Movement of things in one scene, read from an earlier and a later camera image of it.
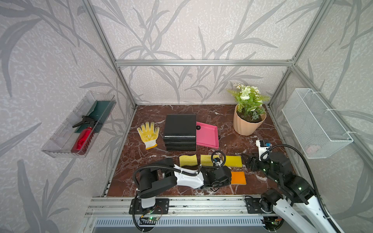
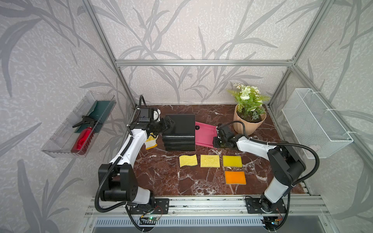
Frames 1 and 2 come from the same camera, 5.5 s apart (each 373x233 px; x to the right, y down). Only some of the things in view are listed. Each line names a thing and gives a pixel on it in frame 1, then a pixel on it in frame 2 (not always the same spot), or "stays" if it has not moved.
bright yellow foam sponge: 233,161 stays
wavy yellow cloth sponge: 184,160 stays
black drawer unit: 180,132 stays
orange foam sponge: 238,177 stays
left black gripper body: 225,183 to 158,126
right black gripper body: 263,167 to 219,143
